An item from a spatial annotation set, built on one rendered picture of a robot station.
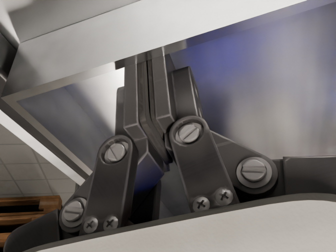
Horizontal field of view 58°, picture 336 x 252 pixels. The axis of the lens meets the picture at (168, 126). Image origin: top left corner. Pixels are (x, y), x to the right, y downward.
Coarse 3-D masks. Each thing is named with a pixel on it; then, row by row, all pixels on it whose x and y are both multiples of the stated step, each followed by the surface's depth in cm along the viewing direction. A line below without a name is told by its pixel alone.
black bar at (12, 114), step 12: (0, 36) 13; (0, 48) 13; (12, 48) 14; (0, 60) 13; (12, 60) 14; (0, 72) 13; (0, 84) 13; (0, 96) 14; (0, 108) 15; (12, 108) 15; (24, 120) 15; (36, 132) 16; (48, 144) 17; (60, 156) 18; (72, 168) 19
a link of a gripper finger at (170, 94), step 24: (168, 72) 11; (168, 96) 10; (192, 96) 10; (168, 120) 9; (168, 144) 10; (216, 144) 9; (240, 144) 9; (240, 168) 8; (264, 168) 8; (240, 192) 8; (264, 192) 8
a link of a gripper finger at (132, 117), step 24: (144, 72) 11; (120, 96) 12; (144, 96) 10; (120, 120) 11; (144, 120) 10; (144, 144) 10; (144, 168) 10; (168, 168) 12; (144, 192) 10; (72, 216) 9
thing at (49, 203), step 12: (0, 204) 215; (12, 204) 217; (24, 204) 218; (48, 204) 211; (60, 204) 218; (0, 216) 203; (12, 216) 203; (24, 216) 204; (36, 216) 204; (0, 228) 220; (12, 228) 221; (0, 240) 197
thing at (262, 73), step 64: (192, 0) 12; (256, 0) 11; (320, 0) 10; (64, 64) 12; (128, 64) 11; (192, 64) 16; (256, 64) 16; (320, 64) 17; (64, 128) 15; (256, 128) 21; (320, 128) 21
